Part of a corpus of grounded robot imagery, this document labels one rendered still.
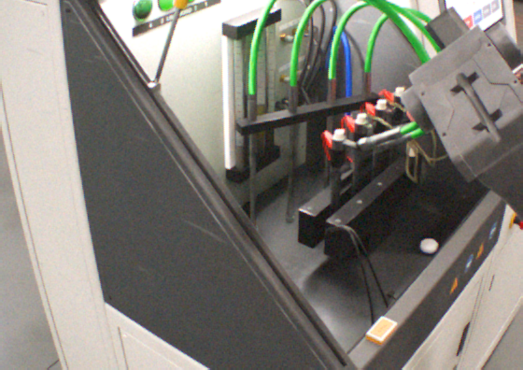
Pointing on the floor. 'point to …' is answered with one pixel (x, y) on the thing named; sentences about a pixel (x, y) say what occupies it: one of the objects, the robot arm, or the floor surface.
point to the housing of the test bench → (49, 172)
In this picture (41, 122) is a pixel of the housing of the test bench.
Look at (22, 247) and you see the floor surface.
